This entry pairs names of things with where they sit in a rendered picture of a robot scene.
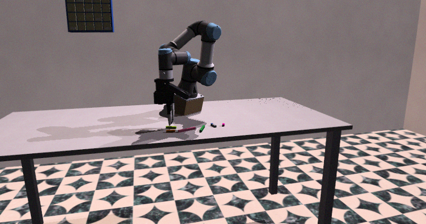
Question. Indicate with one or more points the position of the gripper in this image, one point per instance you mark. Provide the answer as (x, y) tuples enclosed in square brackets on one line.
[(164, 96)]

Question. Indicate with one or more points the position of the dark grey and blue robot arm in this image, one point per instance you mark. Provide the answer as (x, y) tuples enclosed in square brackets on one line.
[(194, 70)]

